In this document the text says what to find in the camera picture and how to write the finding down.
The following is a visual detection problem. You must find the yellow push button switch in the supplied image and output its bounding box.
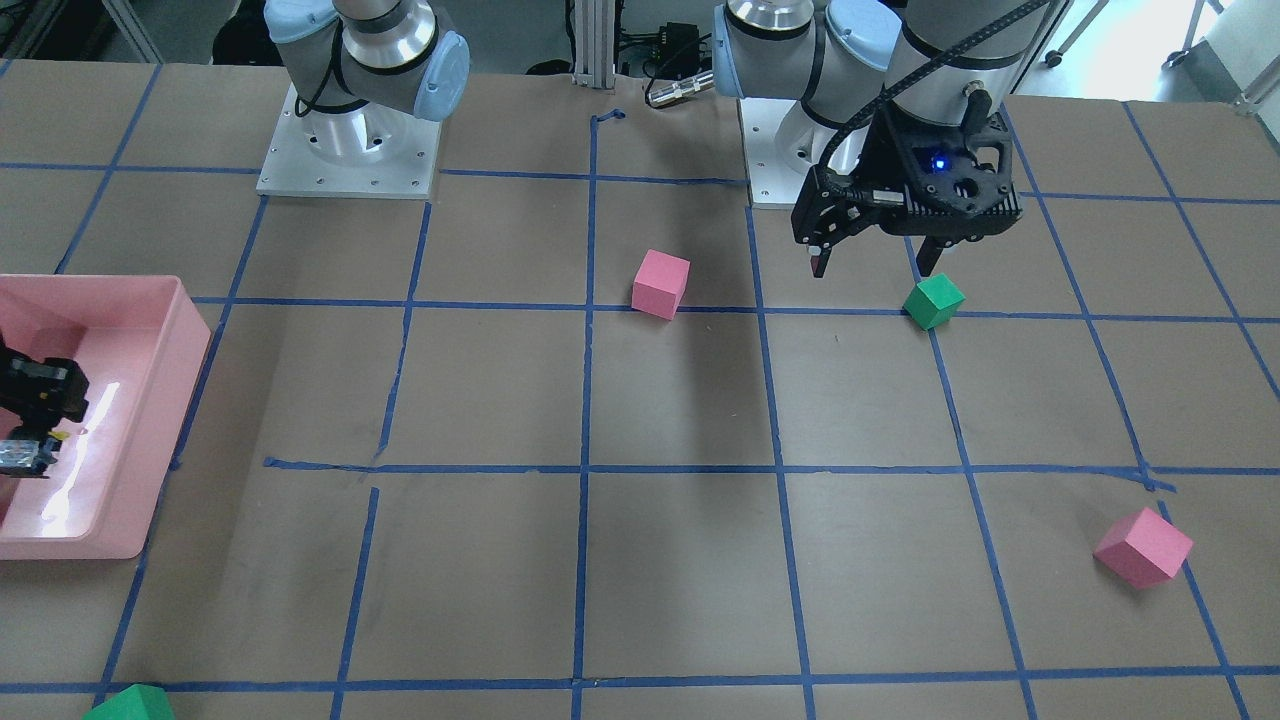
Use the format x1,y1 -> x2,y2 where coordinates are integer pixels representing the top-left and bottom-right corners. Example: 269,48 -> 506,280
1,428 -> 69,478

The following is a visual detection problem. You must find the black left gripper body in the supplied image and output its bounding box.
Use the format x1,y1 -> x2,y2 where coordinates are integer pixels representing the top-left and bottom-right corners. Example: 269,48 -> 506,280
791,105 -> 1023,250

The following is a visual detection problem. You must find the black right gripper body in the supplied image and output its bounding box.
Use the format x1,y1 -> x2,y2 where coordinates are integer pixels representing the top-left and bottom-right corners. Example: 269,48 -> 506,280
1,336 -> 20,415

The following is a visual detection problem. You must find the pink cube centre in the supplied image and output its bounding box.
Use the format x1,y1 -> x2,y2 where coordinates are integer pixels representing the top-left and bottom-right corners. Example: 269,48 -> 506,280
630,249 -> 691,322

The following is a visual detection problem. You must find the aluminium frame post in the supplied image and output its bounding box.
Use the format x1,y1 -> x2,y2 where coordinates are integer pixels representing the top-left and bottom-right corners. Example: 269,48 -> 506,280
570,0 -> 618,92

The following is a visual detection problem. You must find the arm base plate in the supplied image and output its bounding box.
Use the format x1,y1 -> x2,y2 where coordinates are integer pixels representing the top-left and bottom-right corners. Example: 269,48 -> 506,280
739,97 -> 835,210
256,87 -> 442,201

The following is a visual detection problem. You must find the pink cube far corner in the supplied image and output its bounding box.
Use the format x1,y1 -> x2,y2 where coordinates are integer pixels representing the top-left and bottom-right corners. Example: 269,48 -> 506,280
1093,509 -> 1194,591

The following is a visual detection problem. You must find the pink plastic bin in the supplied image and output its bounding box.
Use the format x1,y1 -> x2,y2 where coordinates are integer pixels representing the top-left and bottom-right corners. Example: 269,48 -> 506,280
1,274 -> 210,560

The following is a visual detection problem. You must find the green cube near bin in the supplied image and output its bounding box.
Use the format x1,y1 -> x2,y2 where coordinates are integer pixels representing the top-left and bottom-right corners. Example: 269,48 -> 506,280
82,684 -> 177,720

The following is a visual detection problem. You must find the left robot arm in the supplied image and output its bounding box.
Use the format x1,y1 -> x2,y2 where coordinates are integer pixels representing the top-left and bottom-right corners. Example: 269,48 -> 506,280
710,1 -> 1048,278

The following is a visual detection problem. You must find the green cube near base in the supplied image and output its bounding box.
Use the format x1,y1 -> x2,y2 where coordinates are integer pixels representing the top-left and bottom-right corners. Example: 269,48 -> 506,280
902,273 -> 966,331

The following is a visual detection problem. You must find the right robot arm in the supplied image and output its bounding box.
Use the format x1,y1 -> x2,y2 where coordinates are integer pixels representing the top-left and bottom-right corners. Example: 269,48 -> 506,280
3,1 -> 470,322

